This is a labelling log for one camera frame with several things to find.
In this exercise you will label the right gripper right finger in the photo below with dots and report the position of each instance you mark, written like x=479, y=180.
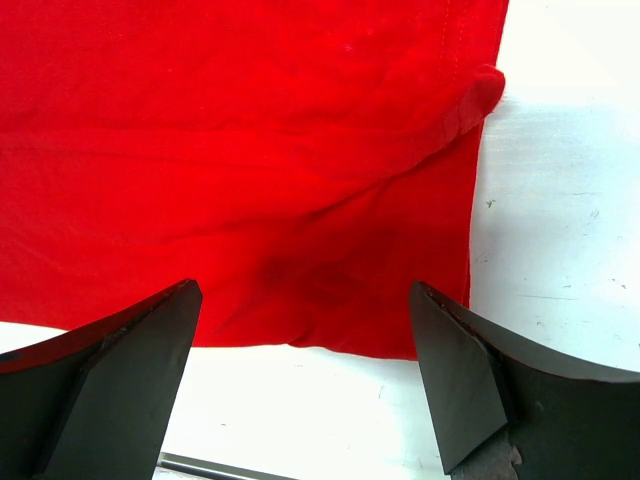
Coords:
x=506, y=407

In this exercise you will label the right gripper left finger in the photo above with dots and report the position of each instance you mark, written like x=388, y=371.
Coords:
x=95, y=402

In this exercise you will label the red t-shirt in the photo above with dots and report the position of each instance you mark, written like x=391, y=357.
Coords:
x=304, y=161

